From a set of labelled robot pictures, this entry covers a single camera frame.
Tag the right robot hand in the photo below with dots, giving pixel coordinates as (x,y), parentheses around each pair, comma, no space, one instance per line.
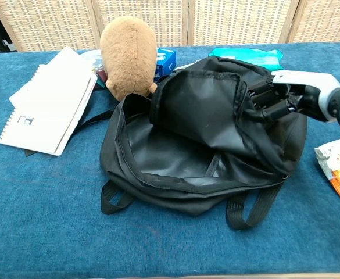
(303,80)

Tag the black fabric backpack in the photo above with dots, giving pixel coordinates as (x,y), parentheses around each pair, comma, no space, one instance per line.
(204,116)

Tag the kraft cover spiral notebook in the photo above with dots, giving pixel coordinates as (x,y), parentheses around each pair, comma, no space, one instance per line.
(47,116)

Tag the teal wet wipes pack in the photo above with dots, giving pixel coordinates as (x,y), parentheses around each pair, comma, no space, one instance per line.
(245,56)

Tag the wicker folding screen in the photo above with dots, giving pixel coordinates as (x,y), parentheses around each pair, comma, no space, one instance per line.
(230,23)

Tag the blue tissue box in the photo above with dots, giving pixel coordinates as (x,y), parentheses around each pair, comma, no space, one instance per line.
(165,62)

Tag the brown plush toy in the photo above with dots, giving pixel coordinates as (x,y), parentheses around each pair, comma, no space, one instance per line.
(129,58)

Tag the clear jar with coloured items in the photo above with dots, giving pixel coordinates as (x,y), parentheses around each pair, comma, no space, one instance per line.
(97,67)

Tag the white book with yellow edge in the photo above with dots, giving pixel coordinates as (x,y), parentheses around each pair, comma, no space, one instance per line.
(66,56)

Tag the blue table cloth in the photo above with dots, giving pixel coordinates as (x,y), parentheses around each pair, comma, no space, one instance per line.
(56,218)

